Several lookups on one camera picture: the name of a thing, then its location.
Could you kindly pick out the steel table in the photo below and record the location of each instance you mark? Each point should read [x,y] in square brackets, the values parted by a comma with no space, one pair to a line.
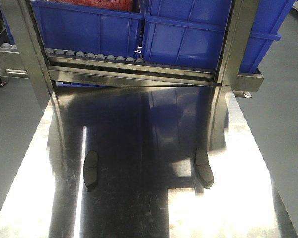
[146,139]

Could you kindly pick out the grey brake pad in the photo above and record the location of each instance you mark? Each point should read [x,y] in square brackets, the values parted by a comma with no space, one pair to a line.
[90,170]
[203,168]

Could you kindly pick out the blue plastic crate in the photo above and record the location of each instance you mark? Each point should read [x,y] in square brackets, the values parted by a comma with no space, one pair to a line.
[89,29]
[190,33]

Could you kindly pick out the red bag in crate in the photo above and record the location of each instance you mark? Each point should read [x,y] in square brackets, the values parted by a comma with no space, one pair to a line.
[121,5]

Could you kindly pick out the right blue plastic crate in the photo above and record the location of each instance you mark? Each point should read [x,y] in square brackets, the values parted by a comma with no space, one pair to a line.
[190,33]

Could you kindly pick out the stainless steel roller rack frame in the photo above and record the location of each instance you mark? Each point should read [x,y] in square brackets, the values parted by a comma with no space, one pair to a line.
[43,69]

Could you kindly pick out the left blue plastic crate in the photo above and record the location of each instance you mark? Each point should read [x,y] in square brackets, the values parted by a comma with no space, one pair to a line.
[89,29]

